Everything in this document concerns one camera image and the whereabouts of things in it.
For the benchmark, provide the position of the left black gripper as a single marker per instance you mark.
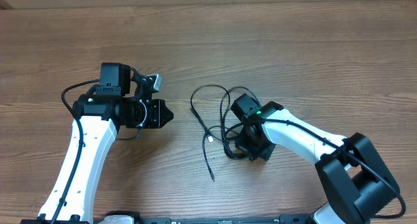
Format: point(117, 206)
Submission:
point(158, 106)

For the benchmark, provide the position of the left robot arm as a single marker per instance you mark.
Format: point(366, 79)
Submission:
point(120, 97)

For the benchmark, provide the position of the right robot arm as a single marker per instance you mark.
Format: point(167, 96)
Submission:
point(355, 180)

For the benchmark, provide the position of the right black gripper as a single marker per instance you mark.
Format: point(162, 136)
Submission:
point(243, 147)

